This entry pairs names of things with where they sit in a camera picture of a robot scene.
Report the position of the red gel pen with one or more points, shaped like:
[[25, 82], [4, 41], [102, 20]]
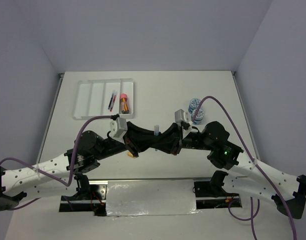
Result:
[[113, 101]]

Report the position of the orange highlighter cap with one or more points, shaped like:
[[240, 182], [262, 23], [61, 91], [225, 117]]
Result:
[[131, 155]]

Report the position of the silver foil sheet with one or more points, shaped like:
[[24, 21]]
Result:
[[150, 198]]

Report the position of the pink capped crayon tube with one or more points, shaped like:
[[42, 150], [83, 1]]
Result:
[[124, 104]]

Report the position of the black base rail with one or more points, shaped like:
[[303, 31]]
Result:
[[95, 201]]

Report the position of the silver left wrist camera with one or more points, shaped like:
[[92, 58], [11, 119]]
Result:
[[118, 129]]

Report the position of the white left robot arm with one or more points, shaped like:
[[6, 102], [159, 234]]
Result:
[[66, 174]]

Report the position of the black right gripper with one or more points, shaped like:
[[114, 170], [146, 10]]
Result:
[[171, 139]]

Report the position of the white compartment tray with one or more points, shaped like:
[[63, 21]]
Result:
[[92, 98]]

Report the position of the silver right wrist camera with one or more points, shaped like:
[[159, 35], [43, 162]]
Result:
[[183, 121]]

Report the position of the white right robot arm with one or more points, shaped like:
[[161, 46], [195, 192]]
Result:
[[237, 173]]

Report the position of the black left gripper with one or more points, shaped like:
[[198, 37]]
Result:
[[137, 140]]

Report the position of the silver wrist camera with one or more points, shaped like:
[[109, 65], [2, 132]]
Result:
[[118, 129], [183, 121]]

